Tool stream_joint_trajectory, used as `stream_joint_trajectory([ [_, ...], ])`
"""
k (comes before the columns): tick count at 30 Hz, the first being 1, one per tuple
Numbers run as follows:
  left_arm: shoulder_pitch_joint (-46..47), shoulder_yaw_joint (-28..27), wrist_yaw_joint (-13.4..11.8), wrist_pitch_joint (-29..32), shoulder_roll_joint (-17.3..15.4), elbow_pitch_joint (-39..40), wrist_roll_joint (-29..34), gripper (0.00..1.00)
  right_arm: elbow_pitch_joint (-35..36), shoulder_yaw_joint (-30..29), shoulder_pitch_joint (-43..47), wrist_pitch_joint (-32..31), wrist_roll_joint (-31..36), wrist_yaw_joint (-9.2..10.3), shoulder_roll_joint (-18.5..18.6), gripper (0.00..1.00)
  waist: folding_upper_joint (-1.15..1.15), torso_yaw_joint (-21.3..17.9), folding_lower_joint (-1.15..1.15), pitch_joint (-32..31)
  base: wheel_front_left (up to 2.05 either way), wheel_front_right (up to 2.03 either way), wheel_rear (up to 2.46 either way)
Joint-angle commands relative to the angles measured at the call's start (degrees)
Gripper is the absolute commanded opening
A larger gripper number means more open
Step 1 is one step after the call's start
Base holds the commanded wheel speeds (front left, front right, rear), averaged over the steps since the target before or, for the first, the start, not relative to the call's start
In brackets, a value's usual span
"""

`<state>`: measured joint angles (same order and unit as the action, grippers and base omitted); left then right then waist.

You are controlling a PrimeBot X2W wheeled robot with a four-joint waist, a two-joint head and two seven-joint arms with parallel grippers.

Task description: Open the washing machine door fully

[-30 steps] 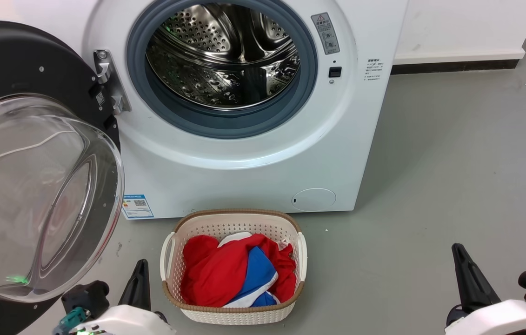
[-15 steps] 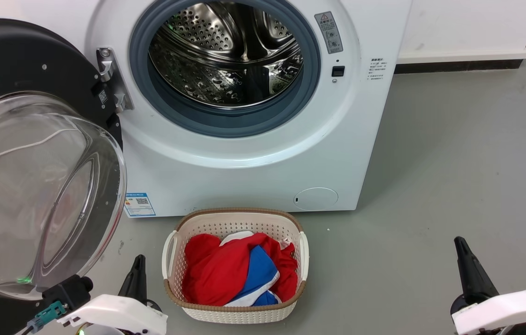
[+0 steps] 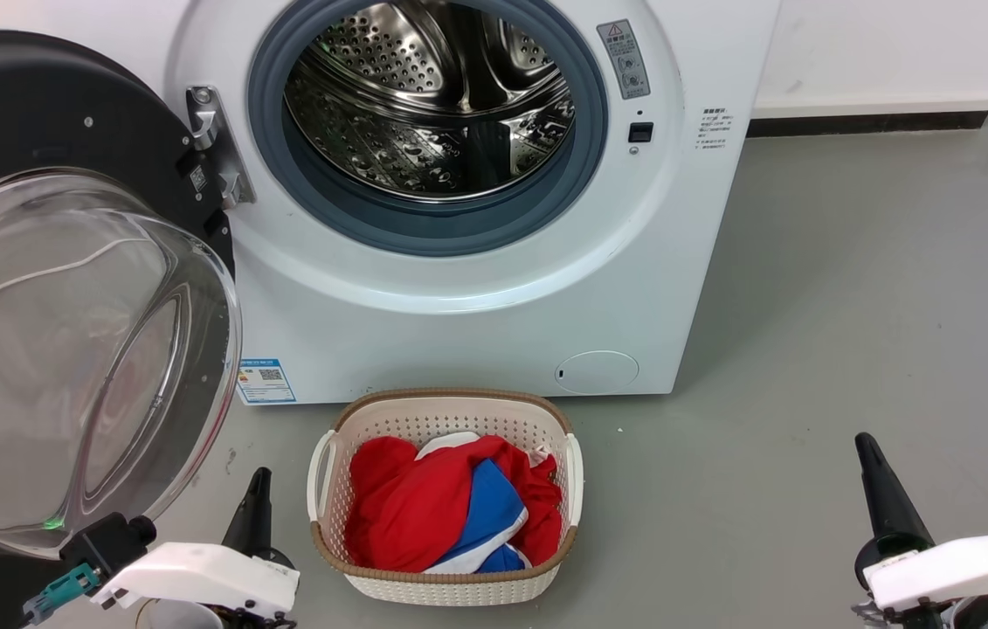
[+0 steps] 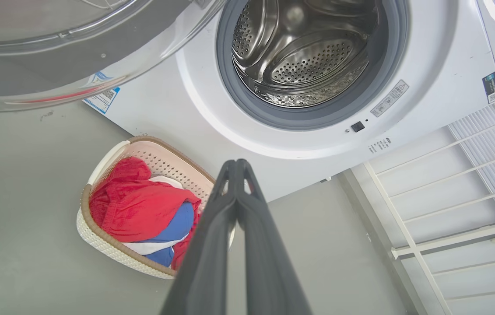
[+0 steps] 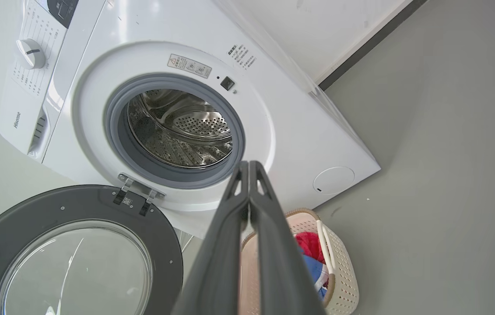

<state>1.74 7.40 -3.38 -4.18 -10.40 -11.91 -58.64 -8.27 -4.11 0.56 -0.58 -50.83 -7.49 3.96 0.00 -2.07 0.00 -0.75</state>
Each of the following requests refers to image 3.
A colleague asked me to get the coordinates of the grey warning label sticker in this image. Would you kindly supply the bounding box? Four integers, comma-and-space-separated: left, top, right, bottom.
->
596, 18, 653, 100

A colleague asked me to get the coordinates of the black left camera connector block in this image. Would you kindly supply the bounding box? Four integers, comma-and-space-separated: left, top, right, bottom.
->
59, 512, 157, 578

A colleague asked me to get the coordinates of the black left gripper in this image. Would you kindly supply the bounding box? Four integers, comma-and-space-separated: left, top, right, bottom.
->
135, 467, 299, 629

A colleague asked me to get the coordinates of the small printed text sticker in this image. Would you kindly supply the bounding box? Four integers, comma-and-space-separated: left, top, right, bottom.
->
697, 107, 731, 150

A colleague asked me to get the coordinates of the red blue white garment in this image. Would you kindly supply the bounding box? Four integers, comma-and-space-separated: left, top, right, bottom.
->
344, 432, 563, 575

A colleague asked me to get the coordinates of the cream plastic laundry basket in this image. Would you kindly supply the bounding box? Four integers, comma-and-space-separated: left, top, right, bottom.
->
307, 388, 585, 607

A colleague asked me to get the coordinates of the round white filter cover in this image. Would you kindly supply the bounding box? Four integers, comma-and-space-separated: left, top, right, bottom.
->
554, 350, 640, 396

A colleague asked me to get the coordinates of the white front-load washing machine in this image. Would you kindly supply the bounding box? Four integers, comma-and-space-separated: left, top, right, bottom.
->
0, 0, 783, 406

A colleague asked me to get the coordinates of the teal cable connector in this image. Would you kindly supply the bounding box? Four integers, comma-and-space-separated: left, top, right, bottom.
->
19, 563, 100, 626

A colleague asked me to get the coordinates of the blue energy label sticker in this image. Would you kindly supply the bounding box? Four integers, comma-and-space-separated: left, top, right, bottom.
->
237, 357, 298, 405

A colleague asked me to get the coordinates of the stainless steel washer drum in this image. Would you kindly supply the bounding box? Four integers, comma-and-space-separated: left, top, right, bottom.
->
283, 0, 577, 204

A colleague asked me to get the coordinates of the grey metal door hinge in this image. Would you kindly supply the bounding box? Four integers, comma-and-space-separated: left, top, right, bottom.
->
185, 85, 258, 210

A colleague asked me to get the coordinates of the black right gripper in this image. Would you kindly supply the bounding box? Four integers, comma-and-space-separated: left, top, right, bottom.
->
850, 432, 988, 629

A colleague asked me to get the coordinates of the black round glass washer door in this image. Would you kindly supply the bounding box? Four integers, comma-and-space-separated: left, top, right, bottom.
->
0, 31, 244, 561

